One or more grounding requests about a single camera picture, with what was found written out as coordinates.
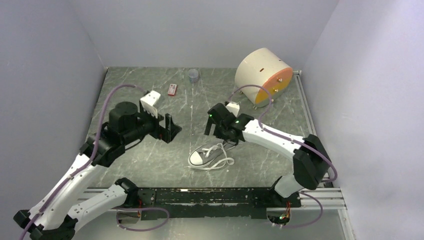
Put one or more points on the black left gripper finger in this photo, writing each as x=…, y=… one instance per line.
x=170, y=129
x=160, y=133

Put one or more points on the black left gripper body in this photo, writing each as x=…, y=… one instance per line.
x=151, y=124

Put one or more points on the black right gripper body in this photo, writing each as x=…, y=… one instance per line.
x=225, y=136

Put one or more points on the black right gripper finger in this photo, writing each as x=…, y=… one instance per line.
x=217, y=129
x=208, y=126

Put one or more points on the grey canvas sneaker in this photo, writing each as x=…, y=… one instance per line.
x=207, y=155

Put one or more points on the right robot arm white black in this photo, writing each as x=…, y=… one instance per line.
x=310, y=160

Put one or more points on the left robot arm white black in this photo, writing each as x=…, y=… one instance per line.
x=58, y=216

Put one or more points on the small red white box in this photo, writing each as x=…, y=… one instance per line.
x=172, y=89

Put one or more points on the small clear plastic cup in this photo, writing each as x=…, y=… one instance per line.
x=193, y=75

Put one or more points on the cream cylinder orange lid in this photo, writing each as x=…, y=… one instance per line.
x=260, y=73

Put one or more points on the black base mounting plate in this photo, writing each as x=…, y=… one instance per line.
x=213, y=202

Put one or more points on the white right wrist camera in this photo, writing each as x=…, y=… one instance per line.
x=233, y=107

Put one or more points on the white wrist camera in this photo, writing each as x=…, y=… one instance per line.
x=148, y=103
x=233, y=107

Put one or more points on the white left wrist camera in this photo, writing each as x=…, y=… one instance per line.
x=148, y=103

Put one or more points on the aluminium frame rail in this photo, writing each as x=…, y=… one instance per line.
x=325, y=197

